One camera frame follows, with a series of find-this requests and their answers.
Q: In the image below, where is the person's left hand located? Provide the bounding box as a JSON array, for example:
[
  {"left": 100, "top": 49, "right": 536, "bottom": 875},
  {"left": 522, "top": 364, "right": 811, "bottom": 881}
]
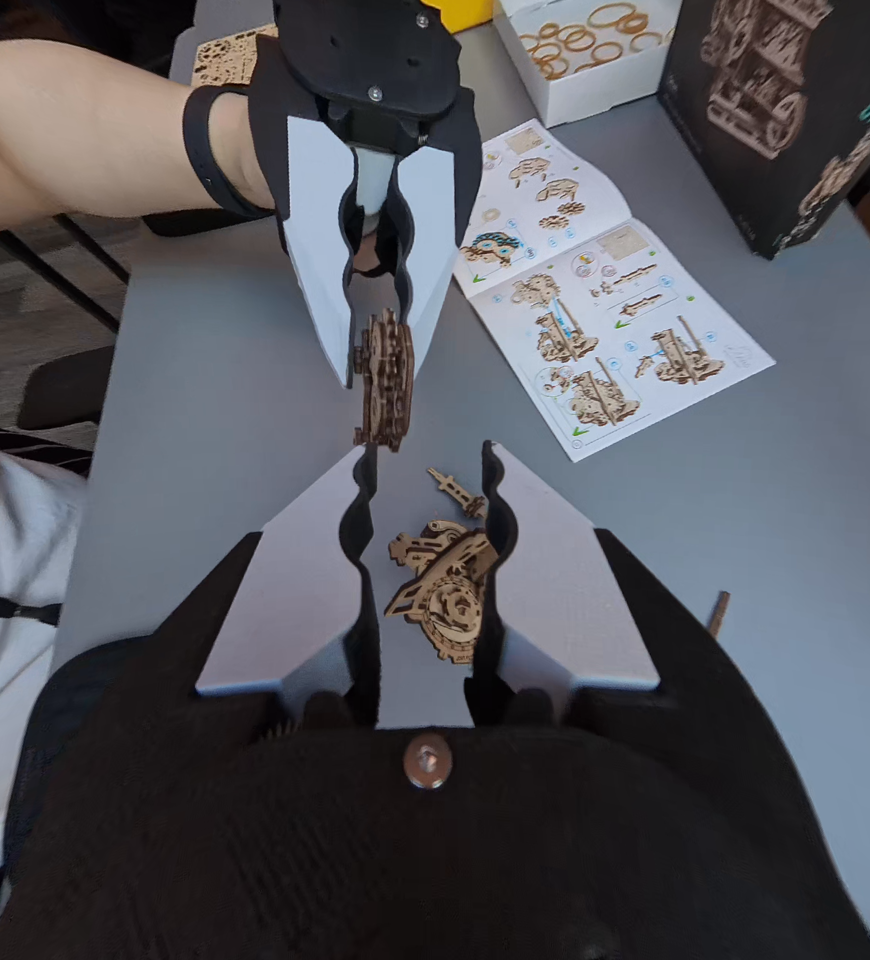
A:
[{"left": 210, "top": 91, "right": 280, "bottom": 210}]

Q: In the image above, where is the small wooden model piece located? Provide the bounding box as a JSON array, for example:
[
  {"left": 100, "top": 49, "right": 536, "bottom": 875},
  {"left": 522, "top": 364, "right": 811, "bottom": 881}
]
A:
[{"left": 426, "top": 465, "right": 490, "bottom": 520}]

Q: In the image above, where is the model instruction booklet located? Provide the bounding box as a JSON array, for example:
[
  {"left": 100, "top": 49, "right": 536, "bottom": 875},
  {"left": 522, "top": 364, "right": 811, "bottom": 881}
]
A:
[{"left": 453, "top": 118, "right": 777, "bottom": 462}]

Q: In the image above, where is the black striped cloth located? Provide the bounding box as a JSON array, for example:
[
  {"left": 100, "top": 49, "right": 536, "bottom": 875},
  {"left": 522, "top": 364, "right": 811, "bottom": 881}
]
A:
[{"left": 0, "top": 418, "right": 94, "bottom": 475}]

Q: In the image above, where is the wooden gear model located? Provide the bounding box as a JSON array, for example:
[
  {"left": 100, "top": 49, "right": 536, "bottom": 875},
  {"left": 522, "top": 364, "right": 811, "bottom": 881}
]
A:
[{"left": 384, "top": 517, "right": 497, "bottom": 666}]

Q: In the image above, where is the laser-cut wooden sheet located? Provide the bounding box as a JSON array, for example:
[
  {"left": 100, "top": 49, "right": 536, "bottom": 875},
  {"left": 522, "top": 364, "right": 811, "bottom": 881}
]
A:
[{"left": 191, "top": 33, "right": 259, "bottom": 87}]

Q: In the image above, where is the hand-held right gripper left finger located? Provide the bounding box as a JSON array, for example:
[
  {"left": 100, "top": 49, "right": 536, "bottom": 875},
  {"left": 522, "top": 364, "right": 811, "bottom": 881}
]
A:
[{"left": 195, "top": 442, "right": 381, "bottom": 727}]

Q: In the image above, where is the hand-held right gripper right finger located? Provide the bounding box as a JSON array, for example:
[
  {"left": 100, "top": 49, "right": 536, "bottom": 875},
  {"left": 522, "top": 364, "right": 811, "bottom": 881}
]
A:
[{"left": 465, "top": 440, "right": 662, "bottom": 725}]

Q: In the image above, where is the black lanyard strap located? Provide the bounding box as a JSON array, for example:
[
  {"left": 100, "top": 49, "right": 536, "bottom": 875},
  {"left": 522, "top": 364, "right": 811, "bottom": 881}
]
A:
[{"left": 0, "top": 588, "right": 62, "bottom": 628}]

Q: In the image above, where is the yellow plastic bin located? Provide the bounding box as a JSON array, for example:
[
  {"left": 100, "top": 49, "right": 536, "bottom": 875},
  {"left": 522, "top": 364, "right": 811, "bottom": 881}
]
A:
[{"left": 418, "top": 0, "right": 497, "bottom": 35}]

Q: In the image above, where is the black model kit box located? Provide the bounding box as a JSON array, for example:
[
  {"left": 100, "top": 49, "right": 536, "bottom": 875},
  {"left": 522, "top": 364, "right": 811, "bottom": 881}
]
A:
[{"left": 657, "top": 0, "right": 870, "bottom": 260}]

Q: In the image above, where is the wooden gear stack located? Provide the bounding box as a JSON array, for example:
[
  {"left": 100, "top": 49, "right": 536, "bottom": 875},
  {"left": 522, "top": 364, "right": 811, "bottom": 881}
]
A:
[{"left": 351, "top": 306, "right": 415, "bottom": 455}]

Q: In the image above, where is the pile of wooden rings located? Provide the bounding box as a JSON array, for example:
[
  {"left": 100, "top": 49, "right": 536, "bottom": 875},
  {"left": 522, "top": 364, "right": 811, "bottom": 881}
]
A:
[{"left": 517, "top": 2, "right": 677, "bottom": 82}]

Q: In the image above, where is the person's left forearm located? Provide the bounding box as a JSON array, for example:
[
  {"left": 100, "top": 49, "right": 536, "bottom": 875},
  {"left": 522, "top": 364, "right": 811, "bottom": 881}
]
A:
[{"left": 0, "top": 37, "right": 214, "bottom": 241}]

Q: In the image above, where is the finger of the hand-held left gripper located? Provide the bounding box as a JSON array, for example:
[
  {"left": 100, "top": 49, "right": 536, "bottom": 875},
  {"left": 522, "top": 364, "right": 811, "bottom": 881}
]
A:
[
  {"left": 392, "top": 147, "right": 458, "bottom": 376},
  {"left": 283, "top": 116, "right": 358, "bottom": 391}
]

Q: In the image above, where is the black wristband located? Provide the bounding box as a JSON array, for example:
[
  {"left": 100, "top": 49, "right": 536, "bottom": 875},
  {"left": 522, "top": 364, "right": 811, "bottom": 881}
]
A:
[{"left": 182, "top": 84, "right": 277, "bottom": 220}]

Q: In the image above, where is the white cardboard box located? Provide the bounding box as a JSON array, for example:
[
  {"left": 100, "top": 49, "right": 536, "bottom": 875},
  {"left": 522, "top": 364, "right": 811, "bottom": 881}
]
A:
[{"left": 493, "top": 0, "right": 685, "bottom": 129}]

